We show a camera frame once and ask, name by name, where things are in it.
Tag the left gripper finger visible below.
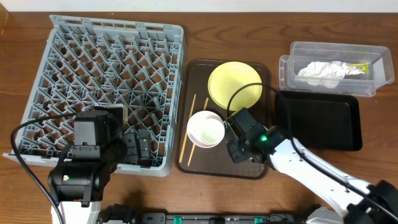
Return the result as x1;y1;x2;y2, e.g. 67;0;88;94
137;129;152;167
123;133;138;163

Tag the pink white bowl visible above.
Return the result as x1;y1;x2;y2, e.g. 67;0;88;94
188;111;225;148

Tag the white napkin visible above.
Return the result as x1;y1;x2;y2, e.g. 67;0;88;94
297;61;349;88

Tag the green orange snack wrapper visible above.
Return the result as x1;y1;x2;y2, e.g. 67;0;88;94
342;62;369;75

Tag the small white green cup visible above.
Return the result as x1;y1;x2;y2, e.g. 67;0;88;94
200;118;224;144

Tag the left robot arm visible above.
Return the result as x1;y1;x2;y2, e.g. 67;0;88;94
48;105;151;223

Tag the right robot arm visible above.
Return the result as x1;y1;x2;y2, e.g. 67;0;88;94
226;108;397;223

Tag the grey plastic dishwasher rack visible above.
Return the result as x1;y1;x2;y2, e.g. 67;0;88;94
16;15;186;177

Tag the black waste tray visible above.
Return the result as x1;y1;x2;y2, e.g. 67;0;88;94
281;91;363;151

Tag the yellow plate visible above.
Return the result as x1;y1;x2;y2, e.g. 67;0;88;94
208;62;262;111

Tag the dark brown serving tray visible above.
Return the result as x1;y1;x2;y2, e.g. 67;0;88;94
174;59;269;180

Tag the left wooden chopstick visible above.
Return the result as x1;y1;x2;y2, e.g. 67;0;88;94
178;93;197;163

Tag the clear plastic bin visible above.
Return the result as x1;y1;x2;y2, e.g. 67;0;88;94
279;41;395;97

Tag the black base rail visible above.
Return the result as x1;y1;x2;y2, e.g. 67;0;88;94
95;204;320;224

